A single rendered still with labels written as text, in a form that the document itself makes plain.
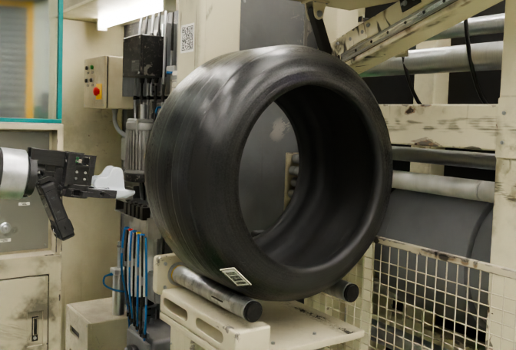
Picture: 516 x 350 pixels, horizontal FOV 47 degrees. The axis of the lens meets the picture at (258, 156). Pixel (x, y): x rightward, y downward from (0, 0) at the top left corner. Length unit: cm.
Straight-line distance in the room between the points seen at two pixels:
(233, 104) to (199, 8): 47
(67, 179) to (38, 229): 71
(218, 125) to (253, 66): 15
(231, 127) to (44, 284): 86
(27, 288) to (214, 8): 92
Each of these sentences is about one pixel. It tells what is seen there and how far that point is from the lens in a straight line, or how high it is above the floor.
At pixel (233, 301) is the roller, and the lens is 130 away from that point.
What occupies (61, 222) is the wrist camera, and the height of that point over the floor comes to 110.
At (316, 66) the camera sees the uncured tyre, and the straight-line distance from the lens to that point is 129.
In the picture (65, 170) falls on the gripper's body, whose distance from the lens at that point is 113.
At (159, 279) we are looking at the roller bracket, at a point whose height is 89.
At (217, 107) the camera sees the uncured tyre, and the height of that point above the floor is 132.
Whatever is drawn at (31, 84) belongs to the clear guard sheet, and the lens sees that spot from 177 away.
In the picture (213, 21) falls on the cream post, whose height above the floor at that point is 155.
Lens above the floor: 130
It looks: 4 degrees down
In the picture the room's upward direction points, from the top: 2 degrees clockwise
